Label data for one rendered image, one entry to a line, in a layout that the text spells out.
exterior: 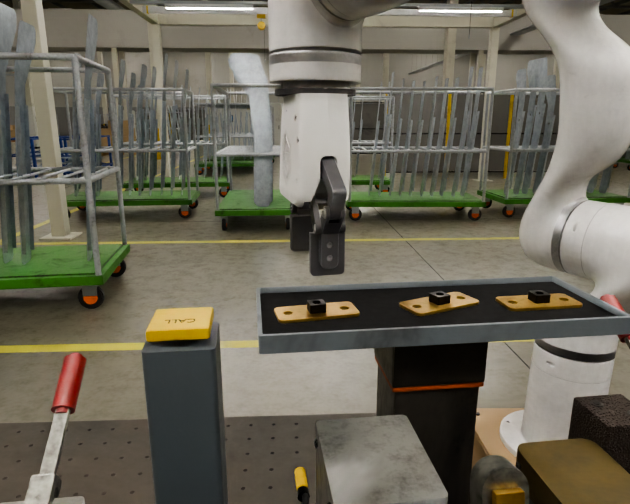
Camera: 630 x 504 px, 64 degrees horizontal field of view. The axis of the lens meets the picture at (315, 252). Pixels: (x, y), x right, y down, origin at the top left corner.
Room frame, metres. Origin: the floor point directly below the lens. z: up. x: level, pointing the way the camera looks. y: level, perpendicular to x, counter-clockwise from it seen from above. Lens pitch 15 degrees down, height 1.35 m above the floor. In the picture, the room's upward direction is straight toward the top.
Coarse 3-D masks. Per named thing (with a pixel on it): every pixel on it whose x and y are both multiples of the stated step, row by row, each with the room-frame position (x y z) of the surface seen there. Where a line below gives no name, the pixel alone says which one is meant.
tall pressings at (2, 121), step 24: (0, 24) 3.91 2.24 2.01; (24, 24) 3.95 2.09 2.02; (96, 24) 4.22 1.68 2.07; (0, 48) 3.89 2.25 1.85; (24, 48) 3.93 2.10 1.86; (0, 72) 3.86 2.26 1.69; (24, 72) 3.91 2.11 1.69; (0, 96) 3.84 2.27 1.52; (24, 96) 3.89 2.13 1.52; (0, 120) 3.75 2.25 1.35; (24, 120) 3.87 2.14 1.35; (0, 144) 3.74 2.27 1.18; (24, 144) 3.84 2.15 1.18; (0, 168) 3.74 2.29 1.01; (24, 168) 3.80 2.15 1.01; (0, 192) 3.74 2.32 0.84; (24, 192) 3.77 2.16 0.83; (0, 216) 3.72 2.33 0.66; (24, 216) 3.71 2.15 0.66; (24, 240) 3.70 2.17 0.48
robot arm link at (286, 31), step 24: (288, 0) 0.46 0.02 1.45; (312, 0) 0.44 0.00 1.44; (288, 24) 0.46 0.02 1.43; (312, 24) 0.45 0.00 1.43; (336, 24) 0.45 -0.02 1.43; (360, 24) 0.47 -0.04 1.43; (288, 48) 0.46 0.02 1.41; (312, 48) 0.45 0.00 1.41; (336, 48) 0.45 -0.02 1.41; (360, 48) 0.48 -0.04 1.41
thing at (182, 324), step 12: (156, 312) 0.49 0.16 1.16; (168, 312) 0.49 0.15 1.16; (180, 312) 0.49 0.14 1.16; (192, 312) 0.49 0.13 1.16; (204, 312) 0.49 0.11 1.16; (156, 324) 0.46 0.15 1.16; (168, 324) 0.46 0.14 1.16; (180, 324) 0.46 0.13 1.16; (192, 324) 0.46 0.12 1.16; (204, 324) 0.46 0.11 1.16; (156, 336) 0.45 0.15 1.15; (168, 336) 0.45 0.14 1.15; (180, 336) 0.45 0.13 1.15; (192, 336) 0.45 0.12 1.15; (204, 336) 0.45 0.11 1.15
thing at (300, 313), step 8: (312, 304) 0.49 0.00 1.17; (320, 304) 0.49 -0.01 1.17; (328, 304) 0.51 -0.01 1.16; (336, 304) 0.51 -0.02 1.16; (344, 304) 0.51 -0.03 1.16; (352, 304) 0.51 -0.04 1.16; (280, 312) 0.49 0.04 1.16; (288, 312) 0.49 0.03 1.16; (296, 312) 0.49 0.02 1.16; (304, 312) 0.49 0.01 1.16; (312, 312) 0.48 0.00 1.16; (320, 312) 0.48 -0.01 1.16; (328, 312) 0.49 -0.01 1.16; (336, 312) 0.49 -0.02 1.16; (344, 312) 0.49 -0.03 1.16; (352, 312) 0.49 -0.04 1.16; (280, 320) 0.47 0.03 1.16; (288, 320) 0.47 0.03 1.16; (296, 320) 0.47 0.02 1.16; (304, 320) 0.47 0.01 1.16; (312, 320) 0.47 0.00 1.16
